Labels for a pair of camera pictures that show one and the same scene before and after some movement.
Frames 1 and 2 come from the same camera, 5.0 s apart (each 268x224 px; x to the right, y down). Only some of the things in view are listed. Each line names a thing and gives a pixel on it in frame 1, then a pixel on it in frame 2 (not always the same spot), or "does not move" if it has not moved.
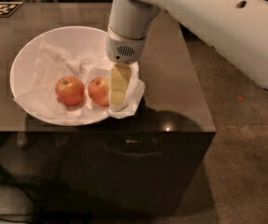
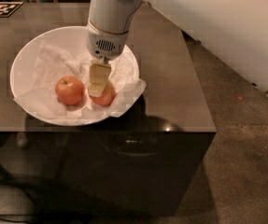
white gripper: x=123 y=49 -> x=105 y=44
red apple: x=69 y=90 does not move
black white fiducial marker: x=2 y=8 does not move
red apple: x=98 y=89 does not move
